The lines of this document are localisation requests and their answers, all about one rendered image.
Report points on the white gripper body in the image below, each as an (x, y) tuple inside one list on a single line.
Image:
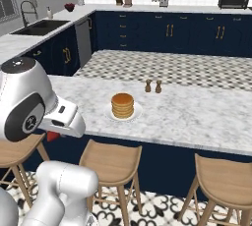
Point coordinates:
[(67, 125)]

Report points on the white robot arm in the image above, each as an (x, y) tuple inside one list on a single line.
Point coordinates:
[(26, 89)]

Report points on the golden pancake stack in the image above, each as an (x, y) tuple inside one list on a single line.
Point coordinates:
[(122, 105)]

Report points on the light wooden stool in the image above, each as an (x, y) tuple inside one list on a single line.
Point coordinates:
[(226, 180), (16, 151), (111, 161)]

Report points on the dark blue sink cupboards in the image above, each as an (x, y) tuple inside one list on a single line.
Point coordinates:
[(55, 56)]

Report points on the white plate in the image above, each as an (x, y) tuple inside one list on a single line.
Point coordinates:
[(138, 110)]

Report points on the grey dishwasher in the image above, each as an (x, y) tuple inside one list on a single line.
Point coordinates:
[(83, 41)]

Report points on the brown wooden shaker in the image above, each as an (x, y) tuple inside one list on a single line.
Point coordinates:
[(148, 86), (158, 87)]

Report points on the black sink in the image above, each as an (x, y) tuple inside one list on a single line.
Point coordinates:
[(39, 28)]

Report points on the dark blue island base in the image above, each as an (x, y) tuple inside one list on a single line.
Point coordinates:
[(164, 167)]

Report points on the white soap dispenser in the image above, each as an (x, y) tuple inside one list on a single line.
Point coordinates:
[(49, 13)]

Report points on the red bowl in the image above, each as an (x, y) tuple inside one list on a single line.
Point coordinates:
[(69, 7)]

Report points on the dark metal tap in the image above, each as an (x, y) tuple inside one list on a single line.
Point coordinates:
[(23, 13)]

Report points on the dark blue lower cupboard run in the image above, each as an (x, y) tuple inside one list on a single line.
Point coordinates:
[(190, 35)]

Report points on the black toaster oven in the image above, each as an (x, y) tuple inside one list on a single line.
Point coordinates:
[(233, 0)]

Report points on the grey wall socket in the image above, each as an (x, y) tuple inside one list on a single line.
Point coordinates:
[(33, 2)]

